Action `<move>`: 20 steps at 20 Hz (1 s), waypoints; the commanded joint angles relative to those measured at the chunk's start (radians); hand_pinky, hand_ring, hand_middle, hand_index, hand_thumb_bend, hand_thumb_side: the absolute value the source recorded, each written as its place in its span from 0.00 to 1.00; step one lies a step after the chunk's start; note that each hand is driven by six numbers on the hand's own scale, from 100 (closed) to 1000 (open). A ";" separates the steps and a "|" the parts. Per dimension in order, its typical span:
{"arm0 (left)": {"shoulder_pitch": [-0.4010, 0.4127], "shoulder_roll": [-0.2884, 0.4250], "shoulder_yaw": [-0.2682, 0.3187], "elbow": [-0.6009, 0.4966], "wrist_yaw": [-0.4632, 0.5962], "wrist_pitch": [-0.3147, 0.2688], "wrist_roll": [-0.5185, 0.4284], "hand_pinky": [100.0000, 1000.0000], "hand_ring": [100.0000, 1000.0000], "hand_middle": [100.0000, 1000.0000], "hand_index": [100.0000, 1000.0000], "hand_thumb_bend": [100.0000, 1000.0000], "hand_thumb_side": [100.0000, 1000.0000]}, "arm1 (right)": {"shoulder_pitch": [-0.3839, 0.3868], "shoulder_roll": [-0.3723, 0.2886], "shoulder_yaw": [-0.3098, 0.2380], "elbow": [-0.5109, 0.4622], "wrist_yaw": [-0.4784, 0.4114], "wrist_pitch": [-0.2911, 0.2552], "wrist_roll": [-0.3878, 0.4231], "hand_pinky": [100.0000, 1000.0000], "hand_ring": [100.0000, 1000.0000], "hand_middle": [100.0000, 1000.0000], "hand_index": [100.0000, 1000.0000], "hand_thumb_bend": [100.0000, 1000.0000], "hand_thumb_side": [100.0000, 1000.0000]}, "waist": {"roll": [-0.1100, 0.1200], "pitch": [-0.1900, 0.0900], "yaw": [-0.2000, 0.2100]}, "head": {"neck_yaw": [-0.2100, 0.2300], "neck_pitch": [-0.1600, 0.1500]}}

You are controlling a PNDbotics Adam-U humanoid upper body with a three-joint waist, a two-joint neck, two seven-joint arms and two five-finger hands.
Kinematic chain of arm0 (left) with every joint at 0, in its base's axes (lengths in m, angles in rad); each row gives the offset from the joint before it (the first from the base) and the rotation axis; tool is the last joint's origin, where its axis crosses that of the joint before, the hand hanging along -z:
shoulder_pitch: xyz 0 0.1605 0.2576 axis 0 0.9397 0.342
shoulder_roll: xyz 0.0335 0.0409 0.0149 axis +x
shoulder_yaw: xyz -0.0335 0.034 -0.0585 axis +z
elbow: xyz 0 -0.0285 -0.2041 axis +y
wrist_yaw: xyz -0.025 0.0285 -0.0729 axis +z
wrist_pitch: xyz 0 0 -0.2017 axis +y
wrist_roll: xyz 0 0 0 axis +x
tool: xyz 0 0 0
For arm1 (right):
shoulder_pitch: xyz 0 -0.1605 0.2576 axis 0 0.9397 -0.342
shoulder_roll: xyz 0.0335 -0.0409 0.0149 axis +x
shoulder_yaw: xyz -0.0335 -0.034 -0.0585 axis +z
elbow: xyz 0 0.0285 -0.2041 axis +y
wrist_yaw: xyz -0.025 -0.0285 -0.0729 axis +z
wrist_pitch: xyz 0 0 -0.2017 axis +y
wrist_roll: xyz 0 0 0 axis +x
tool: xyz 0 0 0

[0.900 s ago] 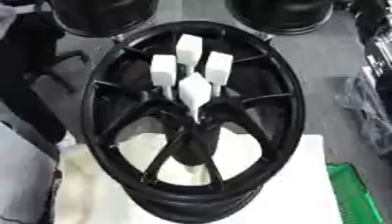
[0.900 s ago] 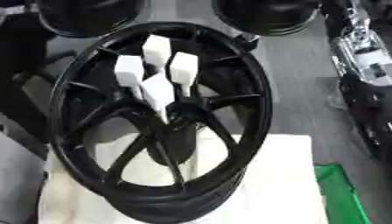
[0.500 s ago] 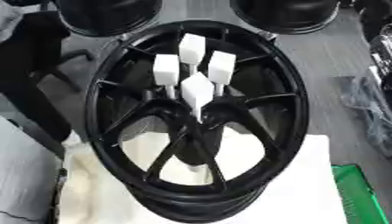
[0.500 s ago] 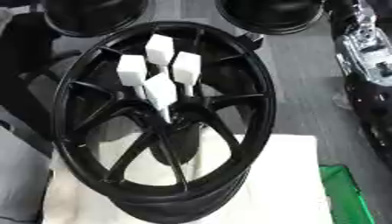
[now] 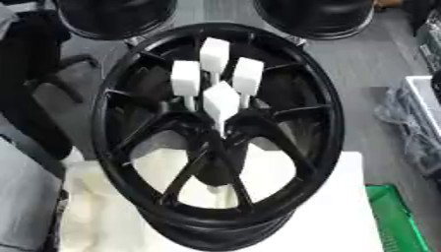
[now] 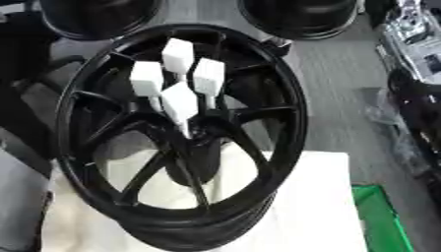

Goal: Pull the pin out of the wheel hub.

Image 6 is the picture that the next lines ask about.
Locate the black spoked wheel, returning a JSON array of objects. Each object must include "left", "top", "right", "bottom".
[{"left": 53, "top": 23, "right": 310, "bottom": 252}]

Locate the green bin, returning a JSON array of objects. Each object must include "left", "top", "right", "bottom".
[{"left": 349, "top": 184, "right": 417, "bottom": 252}]

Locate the white pin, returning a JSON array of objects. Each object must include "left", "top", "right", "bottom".
[
  {"left": 159, "top": 37, "right": 197, "bottom": 83},
  {"left": 158, "top": 82, "right": 200, "bottom": 140},
  {"left": 129, "top": 60, "right": 165, "bottom": 112},
  {"left": 191, "top": 57, "right": 226, "bottom": 111}
]

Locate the black round wheel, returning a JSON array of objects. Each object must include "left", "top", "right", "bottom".
[
  {"left": 37, "top": 0, "right": 164, "bottom": 41},
  {"left": 235, "top": 0, "right": 360, "bottom": 41}
]

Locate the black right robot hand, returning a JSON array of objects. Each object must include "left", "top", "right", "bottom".
[{"left": 386, "top": 68, "right": 441, "bottom": 156}]

